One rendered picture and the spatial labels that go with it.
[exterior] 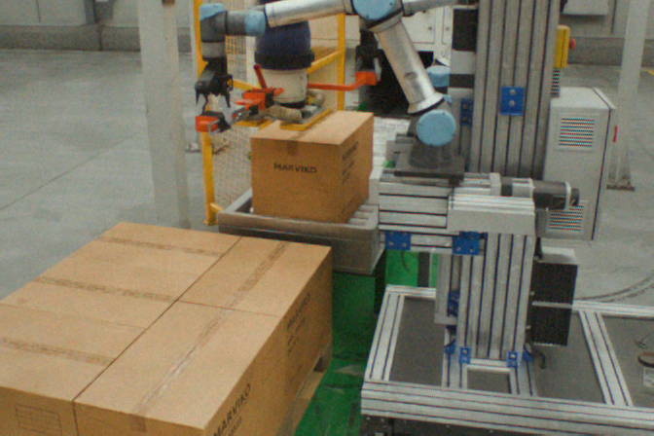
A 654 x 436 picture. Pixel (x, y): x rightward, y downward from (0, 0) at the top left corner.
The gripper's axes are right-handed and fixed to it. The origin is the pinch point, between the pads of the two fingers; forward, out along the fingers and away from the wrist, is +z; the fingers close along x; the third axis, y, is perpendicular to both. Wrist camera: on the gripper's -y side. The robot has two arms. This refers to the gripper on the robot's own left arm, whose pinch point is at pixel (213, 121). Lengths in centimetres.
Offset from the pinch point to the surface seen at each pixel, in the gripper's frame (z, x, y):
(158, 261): 66, 42, 25
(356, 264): 76, -27, 68
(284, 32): -22, -3, 51
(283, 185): 46, 8, 72
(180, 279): 66, 25, 13
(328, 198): 49, -13, 73
